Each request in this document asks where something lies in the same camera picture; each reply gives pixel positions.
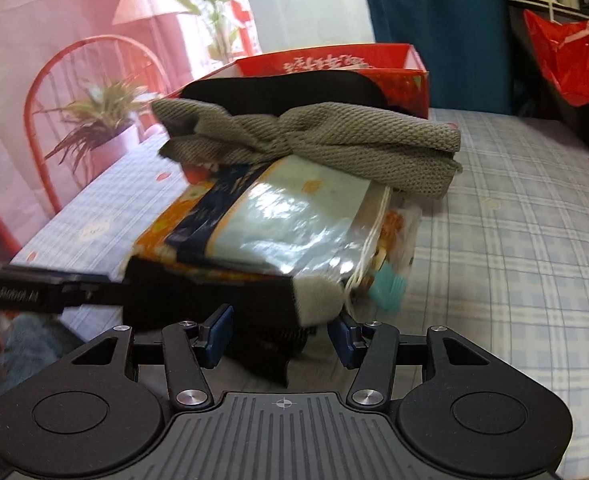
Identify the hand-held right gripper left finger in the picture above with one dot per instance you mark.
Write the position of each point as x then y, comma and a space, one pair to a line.
219, 334

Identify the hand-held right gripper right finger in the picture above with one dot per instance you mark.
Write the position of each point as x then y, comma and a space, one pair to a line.
343, 342

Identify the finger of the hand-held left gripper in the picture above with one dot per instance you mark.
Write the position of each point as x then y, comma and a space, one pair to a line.
94, 291

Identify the black sock with grey toe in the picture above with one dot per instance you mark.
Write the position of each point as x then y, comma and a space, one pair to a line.
199, 292

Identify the orange floral oven mitt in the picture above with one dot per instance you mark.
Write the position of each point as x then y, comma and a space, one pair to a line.
157, 237

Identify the clear plastic packet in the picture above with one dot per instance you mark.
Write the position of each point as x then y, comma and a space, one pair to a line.
284, 220

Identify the grey knit cloth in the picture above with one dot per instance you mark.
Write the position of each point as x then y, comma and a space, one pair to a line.
349, 135

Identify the red strawberry cardboard box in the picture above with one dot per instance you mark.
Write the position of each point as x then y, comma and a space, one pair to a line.
399, 85

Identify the small teal cloth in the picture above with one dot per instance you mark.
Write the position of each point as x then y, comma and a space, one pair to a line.
387, 287

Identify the blue checkered bedsheet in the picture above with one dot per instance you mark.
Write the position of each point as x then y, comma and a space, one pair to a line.
524, 235

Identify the black shelf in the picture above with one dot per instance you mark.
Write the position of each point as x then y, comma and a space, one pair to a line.
529, 75

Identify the window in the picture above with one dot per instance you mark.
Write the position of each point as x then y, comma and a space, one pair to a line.
304, 10

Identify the blue curtain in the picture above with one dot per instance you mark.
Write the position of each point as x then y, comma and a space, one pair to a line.
434, 10

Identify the red plastic bag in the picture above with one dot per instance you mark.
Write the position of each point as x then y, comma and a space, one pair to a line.
574, 60

